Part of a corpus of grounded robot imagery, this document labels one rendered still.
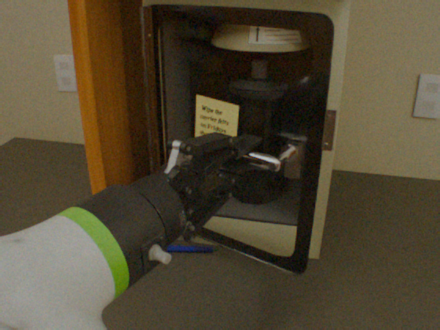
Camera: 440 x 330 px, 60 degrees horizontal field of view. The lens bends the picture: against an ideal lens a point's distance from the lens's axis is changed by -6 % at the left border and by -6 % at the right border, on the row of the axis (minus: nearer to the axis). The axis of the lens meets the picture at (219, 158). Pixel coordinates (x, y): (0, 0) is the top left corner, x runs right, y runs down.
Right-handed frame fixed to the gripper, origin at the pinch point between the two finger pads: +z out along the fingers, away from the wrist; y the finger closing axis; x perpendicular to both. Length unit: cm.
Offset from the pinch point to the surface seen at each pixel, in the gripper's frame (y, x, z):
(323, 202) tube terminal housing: -13.3, -7.7, 15.9
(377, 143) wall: -18, -7, 62
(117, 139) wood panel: -3.8, 25.3, 0.5
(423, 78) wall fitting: 1, -16, 64
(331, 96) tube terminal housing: 5.7, -7.0, 15.7
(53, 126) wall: -22, 87, 27
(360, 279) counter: -26.0, -17.0, 14.8
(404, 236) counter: -26.0, -21.4, 32.8
